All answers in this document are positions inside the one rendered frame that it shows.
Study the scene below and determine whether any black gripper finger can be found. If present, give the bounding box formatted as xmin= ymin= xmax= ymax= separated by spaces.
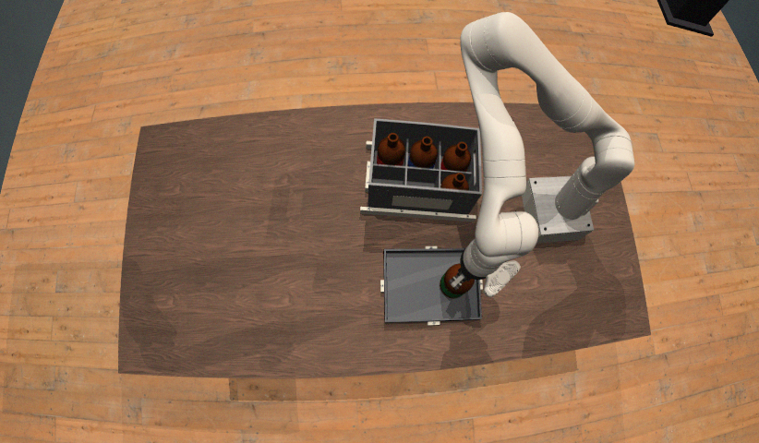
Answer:
xmin=448 ymin=268 xmax=471 ymax=291

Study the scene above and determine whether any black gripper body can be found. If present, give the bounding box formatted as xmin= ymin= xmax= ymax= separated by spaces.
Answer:
xmin=459 ymin=252 xmax=486 ymax=281

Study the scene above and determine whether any dark grey divided crate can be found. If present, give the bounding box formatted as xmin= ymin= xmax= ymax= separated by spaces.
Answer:
xmin=368 ymin=118 xmax=482 ymax=215

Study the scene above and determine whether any cream flat bar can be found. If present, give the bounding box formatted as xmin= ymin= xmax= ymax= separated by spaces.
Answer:
xmin=360 ymin=162 xmax=476 ymax=326

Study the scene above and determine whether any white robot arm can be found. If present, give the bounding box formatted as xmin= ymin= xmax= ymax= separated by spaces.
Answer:
xmin=460 ymin=12 xmax=634 ymax=297

